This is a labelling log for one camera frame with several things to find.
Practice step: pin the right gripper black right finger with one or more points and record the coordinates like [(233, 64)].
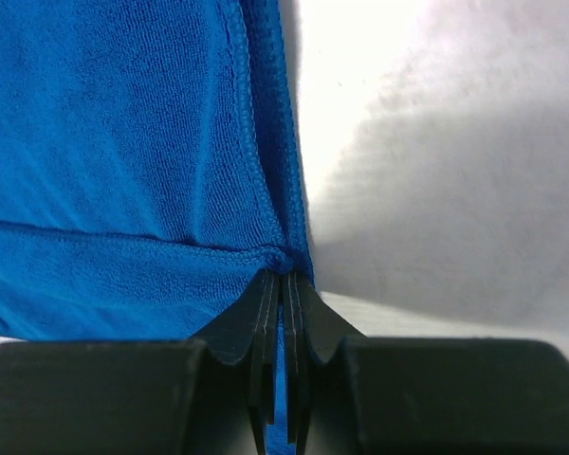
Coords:
[(312, 333)]

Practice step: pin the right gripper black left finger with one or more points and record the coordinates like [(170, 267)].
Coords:
[(244, 338)]

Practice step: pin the blue towel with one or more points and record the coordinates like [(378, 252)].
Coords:
[(148, 171)]

